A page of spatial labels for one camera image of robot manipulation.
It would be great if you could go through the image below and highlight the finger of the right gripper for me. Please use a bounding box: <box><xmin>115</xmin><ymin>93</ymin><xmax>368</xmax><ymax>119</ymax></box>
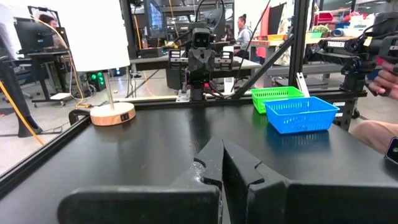
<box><xmin>201</xmin><ymin>47</ymin><xmax>216</xmax><ymax>79</ymax></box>
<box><xmin>188</xmin><ymin>47</ymin><xmax>203</xmax><ymax>79</ymax></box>

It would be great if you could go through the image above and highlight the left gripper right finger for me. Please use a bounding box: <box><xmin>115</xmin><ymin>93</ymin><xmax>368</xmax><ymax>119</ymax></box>
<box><xmin>222</xmin><ymin>139</ymin><xmax>398</xmax><ymax>224</ymax></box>

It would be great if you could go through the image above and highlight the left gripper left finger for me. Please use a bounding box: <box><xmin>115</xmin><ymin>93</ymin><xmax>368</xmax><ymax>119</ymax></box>
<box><xmin>57</xmin><ymin>136</ymin><xmax>225</xmax><ymax>224</ymax></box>

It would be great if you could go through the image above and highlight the person's forearm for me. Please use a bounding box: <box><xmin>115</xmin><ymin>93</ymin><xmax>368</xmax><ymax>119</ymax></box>
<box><xmin>351</xmin><ymin>120</ymin><xmax>398</xmax><ymax>156</ymax></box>

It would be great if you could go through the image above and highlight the black neighbouring workstation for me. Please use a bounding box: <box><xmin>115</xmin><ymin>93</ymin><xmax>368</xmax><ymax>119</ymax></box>
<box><xmin>129</xmin><ymin>52</ymin><xmax>264</xmax><ymax>91</ymax></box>

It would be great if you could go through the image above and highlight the person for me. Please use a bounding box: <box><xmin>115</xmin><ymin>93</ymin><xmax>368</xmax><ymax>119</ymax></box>
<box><xmin>37</xmin><ymin>13</ymin><xmax>68</xmax><ymax>50</ymax></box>
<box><xmin>234</xmin><ymin>13</ymin><xmax>255</xmax><ymax>60</ymax></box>

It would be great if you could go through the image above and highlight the light wooden side board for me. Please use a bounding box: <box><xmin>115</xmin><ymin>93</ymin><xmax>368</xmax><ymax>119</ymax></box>
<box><xmin>113</xmin><ymin>95</ymin><xmax>180</xmax><ymax>103</ymax></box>

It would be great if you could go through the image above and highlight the wooden workbench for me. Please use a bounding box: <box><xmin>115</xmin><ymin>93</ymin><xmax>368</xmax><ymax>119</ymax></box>
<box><xmin>249</xmin><ymin>29</ymin><xmax>355</xmax><ymax>65</ymax></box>

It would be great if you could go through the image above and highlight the green plastic bin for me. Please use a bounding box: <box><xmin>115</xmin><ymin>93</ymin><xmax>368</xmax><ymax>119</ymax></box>
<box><xmin>249</xmin><ymin>85</ymin><xmax>306</xmax><ymax>114</ymax></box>

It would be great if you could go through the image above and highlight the black computer case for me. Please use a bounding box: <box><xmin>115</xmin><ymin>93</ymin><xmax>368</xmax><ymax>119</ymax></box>
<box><xmin>86</xmin><ymin>70</ymin><xmax>109</xmax><ymax>92</ymax></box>

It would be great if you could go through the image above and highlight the white shade wooden table lamp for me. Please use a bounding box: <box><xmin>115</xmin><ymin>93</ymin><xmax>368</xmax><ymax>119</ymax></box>
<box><xmin>52</xmin><ymin>0</ymin><xmax>137</xmax><ymax>127</ymax></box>

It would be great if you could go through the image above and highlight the blue plastic bin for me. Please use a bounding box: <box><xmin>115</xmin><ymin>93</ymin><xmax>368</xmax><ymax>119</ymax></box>
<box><xmin>263</xmin><ymin>96</ymin><xmax>341</xmax><ymax>135</ymax></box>

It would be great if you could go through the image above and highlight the white flat floor plate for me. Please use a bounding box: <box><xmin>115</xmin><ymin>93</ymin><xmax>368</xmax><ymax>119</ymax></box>
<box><xmin>49</xmin><ymin>92</ymin><xmax>73</xmax><ymax>101</ymax></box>

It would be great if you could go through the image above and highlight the red storage bin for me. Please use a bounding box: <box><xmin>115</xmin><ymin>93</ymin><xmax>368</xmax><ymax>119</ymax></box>
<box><xmin>316</xmin><ymin>11</ymin><xmax>336</xmax><ymax>23</ymax></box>

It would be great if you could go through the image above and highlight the black office desk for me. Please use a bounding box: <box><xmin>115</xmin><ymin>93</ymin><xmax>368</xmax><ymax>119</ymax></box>
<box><xmin>26</xmin><ymin>49</ymin><xmax>72</xmax><ymax>105</ymax></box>

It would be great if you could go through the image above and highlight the person's hand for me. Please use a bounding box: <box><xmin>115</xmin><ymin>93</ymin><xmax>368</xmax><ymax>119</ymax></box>
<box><xmin>368</xmin><ymin>60</ymin><xmax>398</xmax><ymax>101</ymax></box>

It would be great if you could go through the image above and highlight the black computer monitor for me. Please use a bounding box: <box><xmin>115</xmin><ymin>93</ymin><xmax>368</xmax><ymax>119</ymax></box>
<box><xmin>13</xmin><ymin>17</ymin><xmax>56</xmax><ymax>54</ymax></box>

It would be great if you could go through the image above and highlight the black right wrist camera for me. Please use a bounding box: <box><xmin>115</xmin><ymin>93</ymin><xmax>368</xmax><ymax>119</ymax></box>
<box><xmin>192</xmin><ymin>27</ymin><xmax>213</xmax><ymax>49</ymax></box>

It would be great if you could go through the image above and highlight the yellow hanging cable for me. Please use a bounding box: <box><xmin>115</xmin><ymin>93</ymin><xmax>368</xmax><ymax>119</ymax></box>
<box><xmin>29</xmin><ymin>14</ymin><xmax>91</xmax><ymax>109</ymax></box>
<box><xmin>0</xmin><ymin>80</ymin><xmax>45</xmax><ymax>146</ymax></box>

